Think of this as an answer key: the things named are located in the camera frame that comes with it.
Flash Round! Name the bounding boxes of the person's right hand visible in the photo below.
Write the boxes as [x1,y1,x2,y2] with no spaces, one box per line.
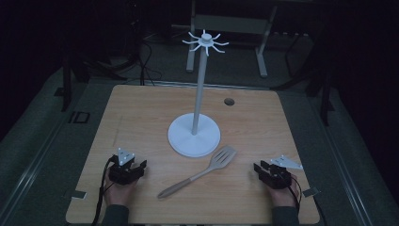
[266,175,300,208]

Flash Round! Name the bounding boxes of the black floor cables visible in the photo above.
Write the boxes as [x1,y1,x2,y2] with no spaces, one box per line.
[84,37,164,88]

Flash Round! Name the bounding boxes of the black metal stand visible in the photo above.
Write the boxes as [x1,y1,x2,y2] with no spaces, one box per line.
[305,65,336,127]
[54,53,73,113]

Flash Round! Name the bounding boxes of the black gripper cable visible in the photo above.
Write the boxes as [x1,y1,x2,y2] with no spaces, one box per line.
[289,174,303,216]
[90,154,118,226]

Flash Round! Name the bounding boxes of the beige slotted spatula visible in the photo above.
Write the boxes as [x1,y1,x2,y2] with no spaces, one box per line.
[156,144,238,200]

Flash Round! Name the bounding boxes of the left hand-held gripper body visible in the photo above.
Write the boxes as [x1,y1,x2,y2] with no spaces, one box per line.
[107,147,140,186]

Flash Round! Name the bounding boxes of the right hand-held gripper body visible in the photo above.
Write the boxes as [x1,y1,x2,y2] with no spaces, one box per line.
[263,154,304,190]

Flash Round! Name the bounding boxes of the grey metal desk frame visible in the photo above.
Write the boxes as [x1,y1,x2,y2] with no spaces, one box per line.
[185,0,279,79]

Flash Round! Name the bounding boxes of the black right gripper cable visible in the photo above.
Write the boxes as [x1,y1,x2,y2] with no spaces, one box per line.
[289,174,303,216]

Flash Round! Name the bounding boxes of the white utensil stand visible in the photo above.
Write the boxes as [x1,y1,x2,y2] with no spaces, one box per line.
[167,29,231,159]

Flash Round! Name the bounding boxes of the person's left hand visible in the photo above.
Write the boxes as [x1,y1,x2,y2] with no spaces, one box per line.
[103,169,139,207]

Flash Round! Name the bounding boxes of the grey table corner bracket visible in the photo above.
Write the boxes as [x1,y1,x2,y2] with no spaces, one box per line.
[64,188,88,201]
[301,186,322,199]

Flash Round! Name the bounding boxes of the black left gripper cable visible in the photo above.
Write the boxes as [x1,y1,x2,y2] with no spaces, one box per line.
[90,154,118,226]

